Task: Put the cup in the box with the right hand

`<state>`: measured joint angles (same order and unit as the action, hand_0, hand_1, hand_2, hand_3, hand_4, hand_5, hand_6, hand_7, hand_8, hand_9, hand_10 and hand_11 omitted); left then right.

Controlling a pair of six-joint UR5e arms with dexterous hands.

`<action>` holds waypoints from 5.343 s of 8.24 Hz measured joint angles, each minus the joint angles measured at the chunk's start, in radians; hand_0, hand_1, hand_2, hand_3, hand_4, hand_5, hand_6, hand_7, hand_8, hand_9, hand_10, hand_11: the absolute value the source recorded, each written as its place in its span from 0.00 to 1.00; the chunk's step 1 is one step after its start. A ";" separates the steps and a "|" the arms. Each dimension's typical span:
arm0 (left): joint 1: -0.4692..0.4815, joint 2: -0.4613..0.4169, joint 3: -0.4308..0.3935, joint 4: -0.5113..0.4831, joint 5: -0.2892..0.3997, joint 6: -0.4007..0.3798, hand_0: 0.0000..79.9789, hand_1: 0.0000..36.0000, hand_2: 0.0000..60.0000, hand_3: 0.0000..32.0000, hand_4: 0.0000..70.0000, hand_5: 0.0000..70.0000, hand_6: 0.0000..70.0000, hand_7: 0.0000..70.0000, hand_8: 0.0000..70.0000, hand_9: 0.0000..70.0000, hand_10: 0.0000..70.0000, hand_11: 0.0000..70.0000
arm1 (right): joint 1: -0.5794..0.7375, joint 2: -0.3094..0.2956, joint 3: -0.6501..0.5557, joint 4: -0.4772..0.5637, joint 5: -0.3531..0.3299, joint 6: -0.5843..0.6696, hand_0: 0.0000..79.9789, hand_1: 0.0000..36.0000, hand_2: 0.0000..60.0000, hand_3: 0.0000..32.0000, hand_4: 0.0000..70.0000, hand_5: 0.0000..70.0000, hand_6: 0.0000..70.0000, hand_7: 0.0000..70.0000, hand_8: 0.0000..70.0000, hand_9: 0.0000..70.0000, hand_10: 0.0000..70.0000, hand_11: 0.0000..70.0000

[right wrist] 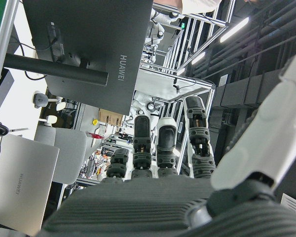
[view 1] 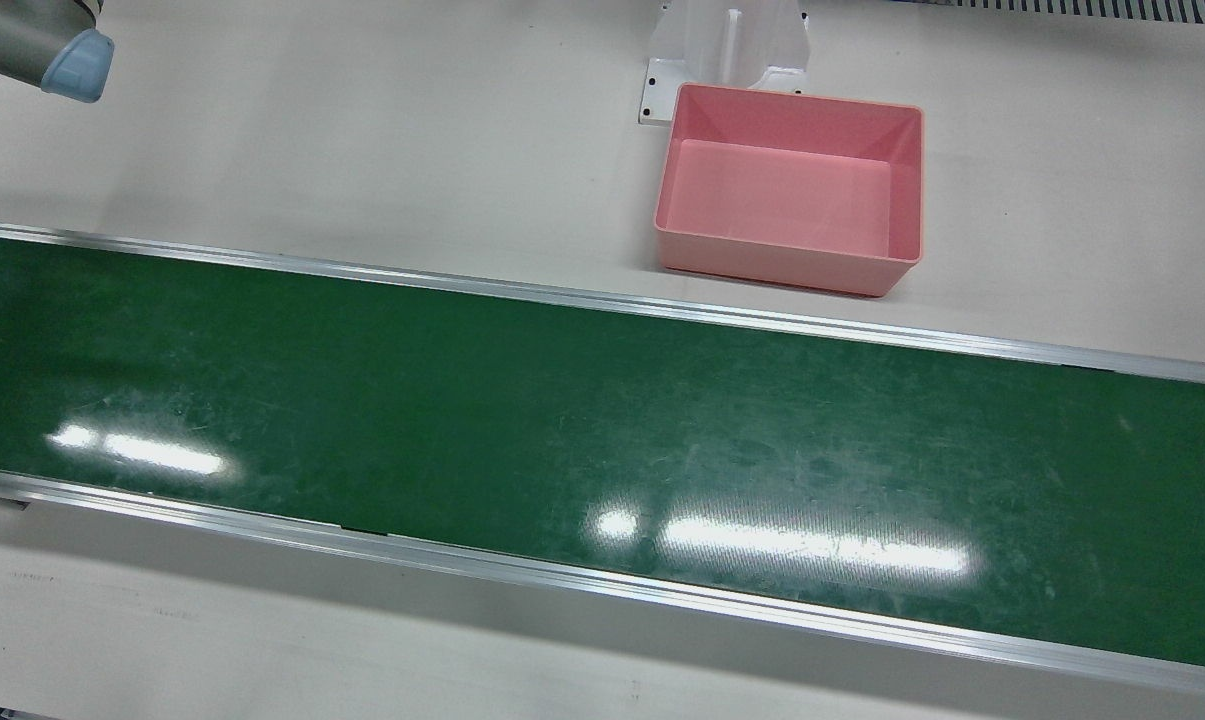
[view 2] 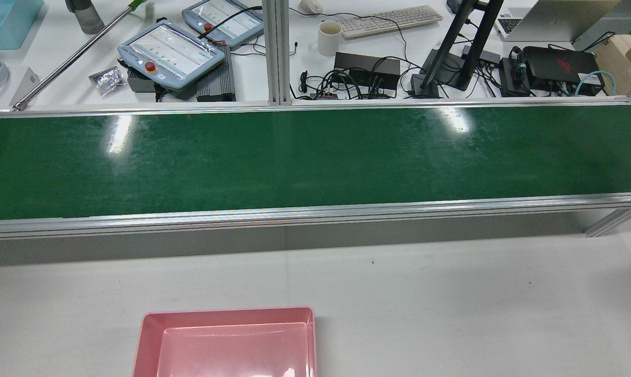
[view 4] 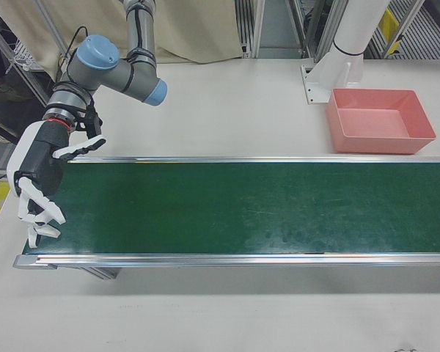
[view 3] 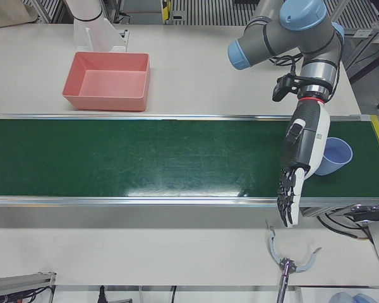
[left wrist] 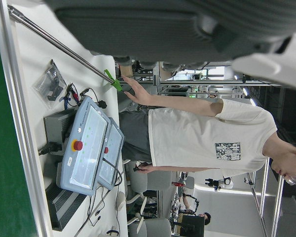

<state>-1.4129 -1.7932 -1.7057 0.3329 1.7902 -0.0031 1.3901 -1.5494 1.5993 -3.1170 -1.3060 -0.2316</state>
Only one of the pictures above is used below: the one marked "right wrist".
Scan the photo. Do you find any person in white t-shirt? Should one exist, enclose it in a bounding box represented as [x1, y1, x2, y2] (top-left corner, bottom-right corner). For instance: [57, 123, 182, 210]
[154, 0, 222, 15]

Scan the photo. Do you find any grey round desk gadget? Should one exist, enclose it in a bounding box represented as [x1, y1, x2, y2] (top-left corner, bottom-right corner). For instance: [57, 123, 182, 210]
[33, 91, 50, 109]

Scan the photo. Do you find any cardboard box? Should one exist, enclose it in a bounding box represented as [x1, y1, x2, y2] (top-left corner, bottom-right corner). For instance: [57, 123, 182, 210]
[98, 108, 124, 127]

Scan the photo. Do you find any dark grey Huawei monitor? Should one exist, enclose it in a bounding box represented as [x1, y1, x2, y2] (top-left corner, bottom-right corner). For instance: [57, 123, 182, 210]
[22, 0, 155, 116]

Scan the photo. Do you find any grey office chair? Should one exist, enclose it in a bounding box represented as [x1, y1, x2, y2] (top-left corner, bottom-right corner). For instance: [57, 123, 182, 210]
[34, 124, 87, 185]

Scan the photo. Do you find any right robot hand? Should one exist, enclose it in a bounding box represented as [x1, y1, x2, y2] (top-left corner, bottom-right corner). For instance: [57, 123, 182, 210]
[40, 37, 296, 237]

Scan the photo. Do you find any silver Huawei laptop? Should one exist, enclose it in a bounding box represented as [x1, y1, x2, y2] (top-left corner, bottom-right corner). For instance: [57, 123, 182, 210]
[0, 134, 60, 237]

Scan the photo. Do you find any long ceiling light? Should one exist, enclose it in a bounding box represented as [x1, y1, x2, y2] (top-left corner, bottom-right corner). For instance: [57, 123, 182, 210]
[219, 17, 250, 44]

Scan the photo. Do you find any black monitor stand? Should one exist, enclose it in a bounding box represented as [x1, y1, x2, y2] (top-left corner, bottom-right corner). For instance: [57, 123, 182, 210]
[3, 53, 110, 86]

